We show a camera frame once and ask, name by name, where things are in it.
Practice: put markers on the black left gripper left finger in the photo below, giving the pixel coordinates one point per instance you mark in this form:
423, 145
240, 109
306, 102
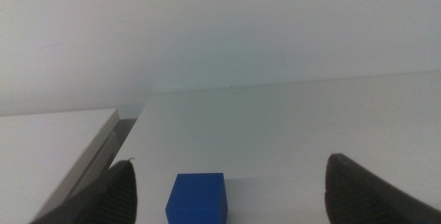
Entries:
113, 200

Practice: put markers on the blue cube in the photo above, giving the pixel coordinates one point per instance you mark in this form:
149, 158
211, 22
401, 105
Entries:
198, 200

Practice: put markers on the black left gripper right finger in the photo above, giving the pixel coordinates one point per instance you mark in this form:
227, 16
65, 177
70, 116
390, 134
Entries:
358, 200

